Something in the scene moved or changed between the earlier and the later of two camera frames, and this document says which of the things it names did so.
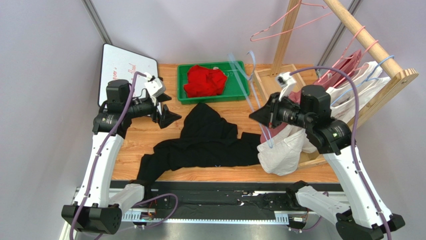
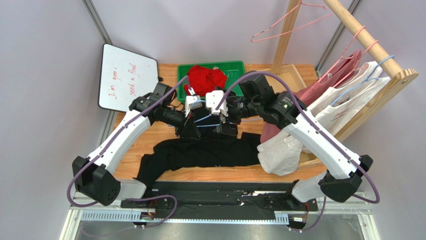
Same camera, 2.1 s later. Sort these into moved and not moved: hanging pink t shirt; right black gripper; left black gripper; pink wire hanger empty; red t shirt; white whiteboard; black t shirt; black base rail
Moved: right black gripper; left black gripper
Not moved: red t shirt; black t shirt; pink wire hanger empty; white whiteboard; black base rail; hanging pink t shirt
